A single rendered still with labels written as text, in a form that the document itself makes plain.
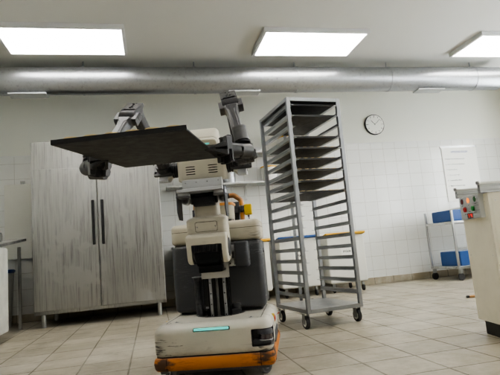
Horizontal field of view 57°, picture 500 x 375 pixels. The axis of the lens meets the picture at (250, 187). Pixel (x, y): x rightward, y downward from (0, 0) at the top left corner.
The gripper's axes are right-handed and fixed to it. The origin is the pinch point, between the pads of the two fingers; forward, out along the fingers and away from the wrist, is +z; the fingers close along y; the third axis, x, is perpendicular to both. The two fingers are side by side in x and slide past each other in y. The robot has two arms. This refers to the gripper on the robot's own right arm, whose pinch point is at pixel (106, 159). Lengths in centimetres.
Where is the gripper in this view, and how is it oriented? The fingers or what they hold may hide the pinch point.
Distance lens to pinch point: 177.0
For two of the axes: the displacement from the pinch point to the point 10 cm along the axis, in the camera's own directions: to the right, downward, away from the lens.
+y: -0.9, -9.9, 1.0
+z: 6.3, -1.4, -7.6
